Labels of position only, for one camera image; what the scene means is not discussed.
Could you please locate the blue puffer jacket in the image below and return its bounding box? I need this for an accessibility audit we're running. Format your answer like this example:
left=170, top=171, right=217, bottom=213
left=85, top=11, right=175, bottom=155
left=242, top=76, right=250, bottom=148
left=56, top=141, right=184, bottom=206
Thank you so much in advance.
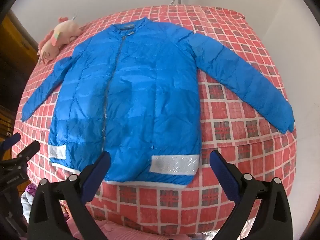
left=21, top=17, right=295, bottom=188

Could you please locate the brown wooden wardrobe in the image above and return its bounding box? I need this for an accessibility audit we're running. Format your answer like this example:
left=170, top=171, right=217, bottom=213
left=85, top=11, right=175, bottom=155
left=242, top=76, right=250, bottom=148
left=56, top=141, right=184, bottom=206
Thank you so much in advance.
left=0, top=9, right=39, bottom=135

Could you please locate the red plaid blanket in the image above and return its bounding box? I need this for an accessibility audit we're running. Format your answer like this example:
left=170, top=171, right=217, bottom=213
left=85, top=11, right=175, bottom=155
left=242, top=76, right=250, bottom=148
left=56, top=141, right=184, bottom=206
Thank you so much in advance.
left=12, top=4, right=298, bottom=236

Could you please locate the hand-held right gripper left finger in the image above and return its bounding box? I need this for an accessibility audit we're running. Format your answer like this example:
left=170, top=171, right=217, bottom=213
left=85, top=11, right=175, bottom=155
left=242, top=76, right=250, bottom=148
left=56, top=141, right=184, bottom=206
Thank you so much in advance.
left=28, top=152, right=112, bottom=240

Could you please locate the pink bed sheet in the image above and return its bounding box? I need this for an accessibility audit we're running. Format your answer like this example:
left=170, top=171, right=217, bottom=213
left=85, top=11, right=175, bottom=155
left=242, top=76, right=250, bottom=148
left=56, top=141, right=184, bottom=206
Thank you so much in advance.
left=96, top=219, right=203, bottom=240

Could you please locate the pink plush toy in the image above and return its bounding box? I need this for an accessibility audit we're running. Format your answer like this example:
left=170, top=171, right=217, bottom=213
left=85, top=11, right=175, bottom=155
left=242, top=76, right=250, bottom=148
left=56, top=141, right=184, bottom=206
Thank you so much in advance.
left=37, top=16, right=83, bottom=64

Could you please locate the purple and white cloth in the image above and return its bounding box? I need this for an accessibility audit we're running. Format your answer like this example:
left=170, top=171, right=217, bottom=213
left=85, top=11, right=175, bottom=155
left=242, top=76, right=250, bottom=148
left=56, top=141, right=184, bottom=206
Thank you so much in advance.
left=21, top=183, right=69, bottom=220

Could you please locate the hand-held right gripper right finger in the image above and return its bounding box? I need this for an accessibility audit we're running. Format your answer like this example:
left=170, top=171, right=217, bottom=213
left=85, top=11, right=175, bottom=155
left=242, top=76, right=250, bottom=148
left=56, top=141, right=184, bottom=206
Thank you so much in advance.
left=209, top=150, right=293, bottom=240

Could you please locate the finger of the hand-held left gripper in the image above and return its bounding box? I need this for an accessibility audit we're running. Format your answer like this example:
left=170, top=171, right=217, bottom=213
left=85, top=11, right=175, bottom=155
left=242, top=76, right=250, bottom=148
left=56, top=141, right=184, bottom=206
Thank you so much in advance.
left=0, top=132, right=22, bottom=156
left=0, top=140, right=41, bottom=170

